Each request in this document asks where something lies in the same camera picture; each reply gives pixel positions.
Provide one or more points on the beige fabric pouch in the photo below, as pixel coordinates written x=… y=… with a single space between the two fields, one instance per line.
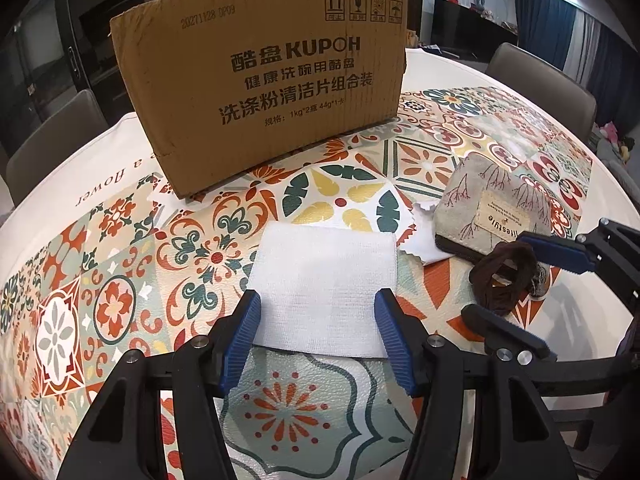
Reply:
x=490 y=200

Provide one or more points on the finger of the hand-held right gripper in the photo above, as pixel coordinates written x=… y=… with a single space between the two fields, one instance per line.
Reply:
x=510 y=332
x=555 y=252

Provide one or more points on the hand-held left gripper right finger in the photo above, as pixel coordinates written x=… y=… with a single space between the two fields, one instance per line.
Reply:
x=395 y=340

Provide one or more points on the white zigzag-edged cloth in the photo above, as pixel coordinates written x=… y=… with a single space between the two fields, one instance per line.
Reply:
x=425 y=240

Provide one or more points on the dark patterned hair band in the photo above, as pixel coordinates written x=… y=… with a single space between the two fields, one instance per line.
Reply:
x=541 y=280

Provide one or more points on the white gauze cloth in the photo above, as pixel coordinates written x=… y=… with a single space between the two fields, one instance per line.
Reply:
x=320 y=285

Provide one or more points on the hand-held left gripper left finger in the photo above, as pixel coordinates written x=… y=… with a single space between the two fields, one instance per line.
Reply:
x=242 y=335

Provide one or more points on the dark sliding glass door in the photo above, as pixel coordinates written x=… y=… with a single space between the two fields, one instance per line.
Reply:
x=75 y=25

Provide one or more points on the brown scrunchie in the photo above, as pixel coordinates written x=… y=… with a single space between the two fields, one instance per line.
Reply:
x=487 y=272

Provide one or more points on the pink plush toy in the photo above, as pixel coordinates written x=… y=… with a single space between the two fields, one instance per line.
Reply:
x=612 y=137

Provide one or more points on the dark blue curtain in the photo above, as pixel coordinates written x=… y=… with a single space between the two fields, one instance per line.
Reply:
x=575 y=40

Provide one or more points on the grey dining chair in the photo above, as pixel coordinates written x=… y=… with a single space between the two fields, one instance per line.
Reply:
x=55 y=145
x=545 y=85

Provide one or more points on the brown cardboard box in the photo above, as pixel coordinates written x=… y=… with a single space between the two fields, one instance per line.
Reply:
x=260 y=85

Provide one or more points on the black television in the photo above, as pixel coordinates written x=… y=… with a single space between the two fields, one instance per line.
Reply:
x=470 y=27

